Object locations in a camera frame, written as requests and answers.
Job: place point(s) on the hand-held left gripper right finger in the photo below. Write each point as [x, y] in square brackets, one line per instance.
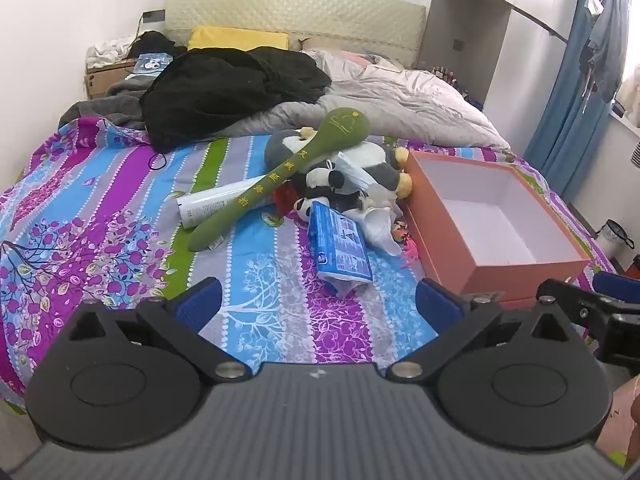
[437, 305]

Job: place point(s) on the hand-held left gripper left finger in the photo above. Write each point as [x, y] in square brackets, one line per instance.
[197, 302]

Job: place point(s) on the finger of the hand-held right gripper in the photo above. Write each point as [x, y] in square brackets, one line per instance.
[617, 287]
[580, 305]

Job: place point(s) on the pink cardboard box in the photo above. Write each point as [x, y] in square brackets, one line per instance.
[450, 260]

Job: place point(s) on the colourful feather toy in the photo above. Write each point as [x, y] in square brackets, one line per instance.
[407, 250]

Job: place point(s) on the white plastic bag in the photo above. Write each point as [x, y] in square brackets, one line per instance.
[377, 225]

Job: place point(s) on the blue wipes packet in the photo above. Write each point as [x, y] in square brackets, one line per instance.
[337, 247]

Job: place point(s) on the small panda plush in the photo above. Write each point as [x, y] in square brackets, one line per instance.
[320, 195]

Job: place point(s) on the white trash bin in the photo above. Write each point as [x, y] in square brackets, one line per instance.
[612, 237]

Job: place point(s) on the white tube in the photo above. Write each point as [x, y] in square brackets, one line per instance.
[205, 205]

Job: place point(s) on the green plush spoon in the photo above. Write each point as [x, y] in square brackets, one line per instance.
[235, 205]

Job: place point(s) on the floral striped bed sheet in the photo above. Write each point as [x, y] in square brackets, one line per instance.
[100, 220]

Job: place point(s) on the red pouch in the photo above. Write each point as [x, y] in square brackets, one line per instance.
[286, 199]

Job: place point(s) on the grey penguin plush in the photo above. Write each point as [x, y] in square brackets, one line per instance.
[380, 170]

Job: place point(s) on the blue curtain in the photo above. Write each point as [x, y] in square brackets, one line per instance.
[565, 110]

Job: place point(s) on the pale grey duvet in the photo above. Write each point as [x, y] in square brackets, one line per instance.
[400, 105]

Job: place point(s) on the black clothing pile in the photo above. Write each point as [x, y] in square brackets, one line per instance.
[215, 90]

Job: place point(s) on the grey blanket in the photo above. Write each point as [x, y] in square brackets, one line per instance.
[105, 105]

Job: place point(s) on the row of cosmetic bottles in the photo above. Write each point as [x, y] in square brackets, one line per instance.
[445, 71]

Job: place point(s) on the brown cardboard box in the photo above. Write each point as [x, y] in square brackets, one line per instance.
[100, 80]

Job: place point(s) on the blue panda print bag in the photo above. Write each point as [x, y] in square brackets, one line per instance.
[150, 64]

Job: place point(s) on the hanging denim garment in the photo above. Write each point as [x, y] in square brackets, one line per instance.
[607, 40]

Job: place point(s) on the pink pillow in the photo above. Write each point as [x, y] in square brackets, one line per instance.
[350, 57]

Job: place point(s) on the black garment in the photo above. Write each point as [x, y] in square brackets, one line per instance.
[152, 42]

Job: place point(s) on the yellow pillow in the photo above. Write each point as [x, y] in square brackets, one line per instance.
[235, 39]

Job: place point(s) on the grey wardrobe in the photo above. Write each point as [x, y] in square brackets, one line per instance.
[450, 10]

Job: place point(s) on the beige quilted headboard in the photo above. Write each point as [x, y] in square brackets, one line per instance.
[300, 10]

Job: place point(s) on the grey wall switch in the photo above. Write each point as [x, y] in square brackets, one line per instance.
[458, 44]

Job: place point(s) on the black wall socket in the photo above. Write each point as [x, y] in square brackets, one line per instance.
[153, 16]

